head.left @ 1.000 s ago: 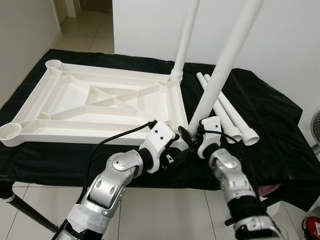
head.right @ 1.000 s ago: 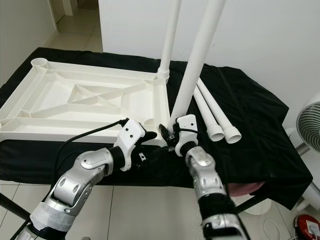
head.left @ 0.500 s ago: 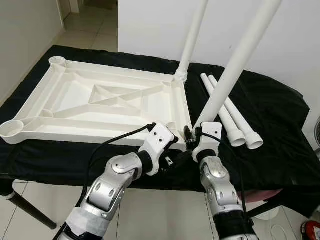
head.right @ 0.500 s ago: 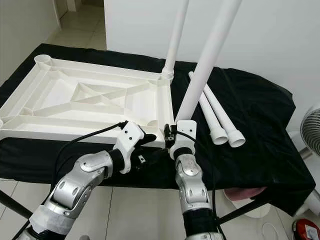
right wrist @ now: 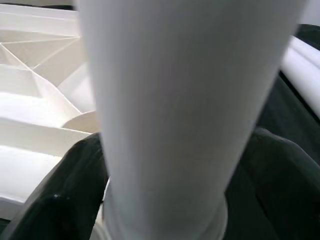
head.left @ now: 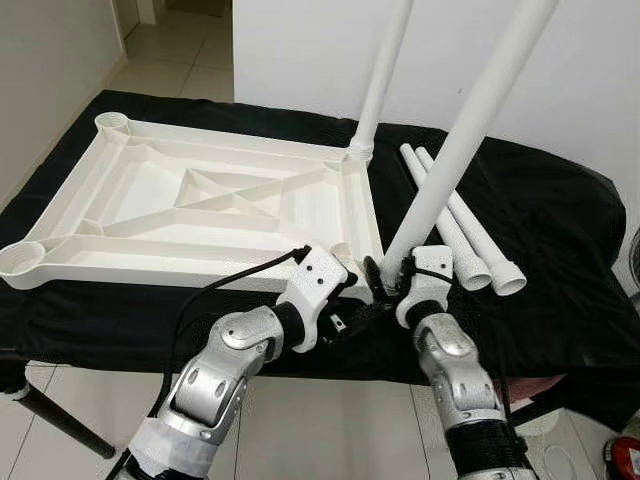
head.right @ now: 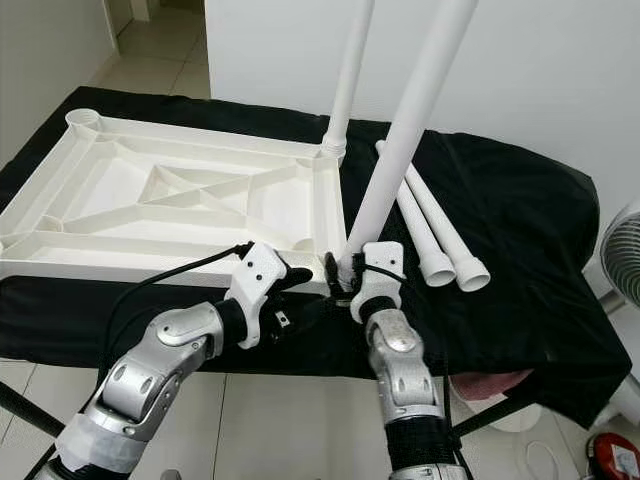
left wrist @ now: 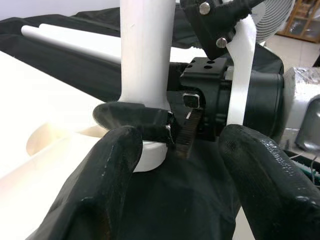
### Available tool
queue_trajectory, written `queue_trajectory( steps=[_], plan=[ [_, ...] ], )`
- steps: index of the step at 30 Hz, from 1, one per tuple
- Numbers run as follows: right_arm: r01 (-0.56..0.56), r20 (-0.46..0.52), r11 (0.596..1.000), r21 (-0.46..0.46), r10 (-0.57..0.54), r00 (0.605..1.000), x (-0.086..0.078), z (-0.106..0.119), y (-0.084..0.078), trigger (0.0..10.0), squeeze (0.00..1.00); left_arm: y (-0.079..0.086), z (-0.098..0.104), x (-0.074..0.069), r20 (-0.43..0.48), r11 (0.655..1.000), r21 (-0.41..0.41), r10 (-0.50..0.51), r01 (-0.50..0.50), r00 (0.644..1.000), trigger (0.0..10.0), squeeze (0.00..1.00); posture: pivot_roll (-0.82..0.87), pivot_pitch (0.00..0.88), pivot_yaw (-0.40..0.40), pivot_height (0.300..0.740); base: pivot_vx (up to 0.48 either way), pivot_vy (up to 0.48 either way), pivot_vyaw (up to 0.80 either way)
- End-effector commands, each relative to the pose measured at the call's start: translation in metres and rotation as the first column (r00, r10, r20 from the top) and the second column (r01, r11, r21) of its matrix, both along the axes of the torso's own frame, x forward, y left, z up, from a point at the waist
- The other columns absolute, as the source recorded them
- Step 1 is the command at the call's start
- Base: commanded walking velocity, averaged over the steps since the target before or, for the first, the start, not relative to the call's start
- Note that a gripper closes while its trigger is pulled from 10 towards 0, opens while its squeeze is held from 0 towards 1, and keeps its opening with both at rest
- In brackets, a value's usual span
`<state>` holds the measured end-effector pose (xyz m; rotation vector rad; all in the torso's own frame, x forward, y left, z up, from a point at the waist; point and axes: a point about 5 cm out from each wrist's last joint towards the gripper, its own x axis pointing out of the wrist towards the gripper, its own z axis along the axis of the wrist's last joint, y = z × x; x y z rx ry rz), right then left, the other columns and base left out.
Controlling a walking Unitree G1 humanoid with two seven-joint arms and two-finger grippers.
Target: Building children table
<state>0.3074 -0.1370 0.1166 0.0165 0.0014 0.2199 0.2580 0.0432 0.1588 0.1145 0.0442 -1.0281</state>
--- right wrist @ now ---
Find white plastic table top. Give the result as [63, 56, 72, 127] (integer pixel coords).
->
[0, 3, 112, 226]

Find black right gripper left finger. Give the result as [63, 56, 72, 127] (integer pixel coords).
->
[4, 132, 111, 240]

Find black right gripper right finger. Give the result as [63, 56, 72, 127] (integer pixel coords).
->
[223, 127, 320, 240]

